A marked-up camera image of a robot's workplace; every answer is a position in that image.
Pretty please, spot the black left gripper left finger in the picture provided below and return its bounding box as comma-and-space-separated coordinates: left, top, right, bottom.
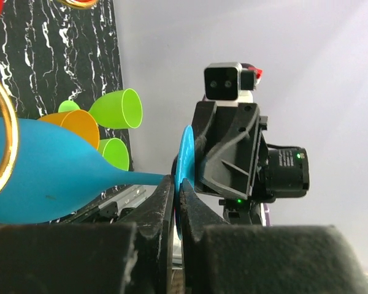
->
0, 176, 174, 293

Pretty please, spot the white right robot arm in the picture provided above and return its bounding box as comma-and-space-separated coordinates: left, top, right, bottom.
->
191, 101, 310, 225

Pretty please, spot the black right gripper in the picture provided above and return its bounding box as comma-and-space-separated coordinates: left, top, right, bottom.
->
191, 101, 268, 196

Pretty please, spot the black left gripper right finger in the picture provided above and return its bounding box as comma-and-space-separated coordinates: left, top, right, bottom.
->
180, 181, 368, 293

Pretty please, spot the green plastic wine glass front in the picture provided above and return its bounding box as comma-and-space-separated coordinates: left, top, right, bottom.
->
98, 138, 130, 171

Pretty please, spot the blue plastic wine glass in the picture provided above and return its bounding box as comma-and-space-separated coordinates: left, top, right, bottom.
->
0, 119, 196, 243

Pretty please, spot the orange plastic wine glass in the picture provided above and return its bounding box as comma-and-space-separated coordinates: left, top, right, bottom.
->
39, 110, 100, 149

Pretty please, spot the aluminium front frame rail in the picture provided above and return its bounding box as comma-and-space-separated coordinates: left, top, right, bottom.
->
67, 183, 148, 221

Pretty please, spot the green plastic wine glass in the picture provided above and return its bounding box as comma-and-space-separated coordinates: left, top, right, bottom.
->
57, 88, 144, 129
98, 138, 130, 171

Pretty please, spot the green plastic wine glass rear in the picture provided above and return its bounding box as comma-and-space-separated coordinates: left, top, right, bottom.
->
57, 88, 144, 129

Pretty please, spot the gold wire wine glass rack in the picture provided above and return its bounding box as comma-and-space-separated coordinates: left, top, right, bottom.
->
0, 0, 99, 205

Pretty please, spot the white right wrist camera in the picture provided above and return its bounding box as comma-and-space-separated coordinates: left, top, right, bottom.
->
202, 62, 263, 107

